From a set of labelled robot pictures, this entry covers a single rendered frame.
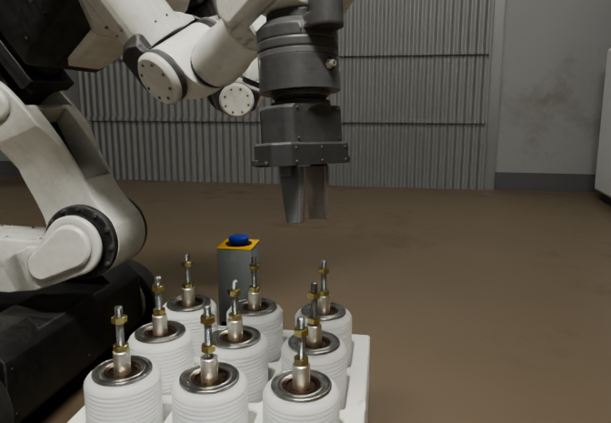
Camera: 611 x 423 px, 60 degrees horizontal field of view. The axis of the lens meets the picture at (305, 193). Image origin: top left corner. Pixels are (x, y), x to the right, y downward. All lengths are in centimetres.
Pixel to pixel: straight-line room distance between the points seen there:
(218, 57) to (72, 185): 47
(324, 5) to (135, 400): 51
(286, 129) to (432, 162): 323
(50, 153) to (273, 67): 62
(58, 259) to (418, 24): 308
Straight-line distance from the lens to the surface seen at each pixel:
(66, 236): 104
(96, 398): 74
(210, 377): 71
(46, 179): 110
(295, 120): 54
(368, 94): 373
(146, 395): 74
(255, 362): 79
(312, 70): 55
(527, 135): 385
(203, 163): 402
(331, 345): 79
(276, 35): 56
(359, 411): 78
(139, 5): 80
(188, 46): 77
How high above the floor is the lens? 60
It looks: 10 degrees down
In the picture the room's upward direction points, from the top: straight up
